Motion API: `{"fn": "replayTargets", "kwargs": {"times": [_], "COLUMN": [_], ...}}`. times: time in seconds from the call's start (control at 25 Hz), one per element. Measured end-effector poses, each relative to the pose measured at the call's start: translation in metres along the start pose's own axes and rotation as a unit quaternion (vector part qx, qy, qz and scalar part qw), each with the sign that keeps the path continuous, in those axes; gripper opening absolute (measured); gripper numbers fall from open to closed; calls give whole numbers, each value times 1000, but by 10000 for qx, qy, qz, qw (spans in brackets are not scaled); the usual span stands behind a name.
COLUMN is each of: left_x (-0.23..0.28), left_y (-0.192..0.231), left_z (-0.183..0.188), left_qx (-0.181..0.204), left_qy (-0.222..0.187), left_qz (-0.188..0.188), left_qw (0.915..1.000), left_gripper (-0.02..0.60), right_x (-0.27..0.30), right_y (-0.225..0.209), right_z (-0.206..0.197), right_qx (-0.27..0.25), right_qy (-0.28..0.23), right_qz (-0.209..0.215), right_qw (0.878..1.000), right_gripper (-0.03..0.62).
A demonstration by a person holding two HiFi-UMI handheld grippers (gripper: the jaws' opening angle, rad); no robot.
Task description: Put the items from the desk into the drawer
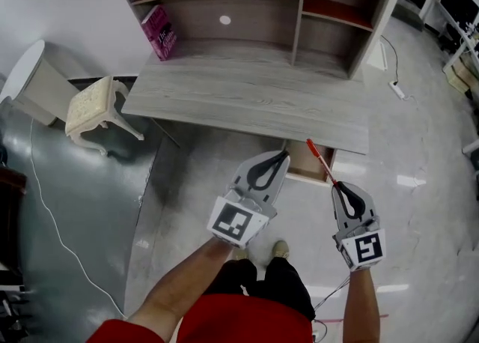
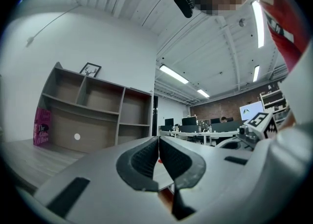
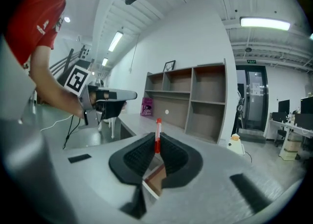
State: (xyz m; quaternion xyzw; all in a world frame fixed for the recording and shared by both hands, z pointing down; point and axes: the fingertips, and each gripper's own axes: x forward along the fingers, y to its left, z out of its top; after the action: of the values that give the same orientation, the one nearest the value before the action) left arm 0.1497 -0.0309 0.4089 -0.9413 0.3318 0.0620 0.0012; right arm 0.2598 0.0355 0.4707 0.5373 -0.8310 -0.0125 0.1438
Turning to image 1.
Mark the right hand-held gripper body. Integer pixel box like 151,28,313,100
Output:
332,216,387,273

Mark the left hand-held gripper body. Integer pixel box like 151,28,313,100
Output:
207,174,278,251

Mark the red pen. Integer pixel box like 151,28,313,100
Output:
305,138,340,186

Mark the person's right forearm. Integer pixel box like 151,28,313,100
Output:
343,268,381,343

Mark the person's left forearm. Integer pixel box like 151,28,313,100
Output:
126,238,239,343

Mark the grey wooden desk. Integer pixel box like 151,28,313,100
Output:
120,49,371,156

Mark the person's right shoe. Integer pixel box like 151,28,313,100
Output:
272,240,291,259

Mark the person's red shirt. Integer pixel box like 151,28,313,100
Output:
85,294,314,343

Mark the white power strip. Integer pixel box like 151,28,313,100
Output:
388,79,409,101

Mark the grey wooden shelf unit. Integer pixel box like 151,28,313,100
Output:
104,0,404,82

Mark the white flat panel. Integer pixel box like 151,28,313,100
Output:
366,40,387,72

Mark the pink book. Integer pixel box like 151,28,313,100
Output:
140,4,180,62

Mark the cream upholstered stool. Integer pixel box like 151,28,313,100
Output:
64,75,145,157

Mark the dark wooden cabinet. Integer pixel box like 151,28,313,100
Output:
0,167,28,271

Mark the black computer monitor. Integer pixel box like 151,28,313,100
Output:
452,0,479,24

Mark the white round side table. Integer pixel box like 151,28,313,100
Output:
0,39,79,127

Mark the thin gripper cable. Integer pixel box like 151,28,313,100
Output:
312,276,353,339

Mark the black power cable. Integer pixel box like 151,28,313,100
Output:
380,34,400,84

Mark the white floor cable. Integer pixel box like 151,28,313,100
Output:
28,118,128,320

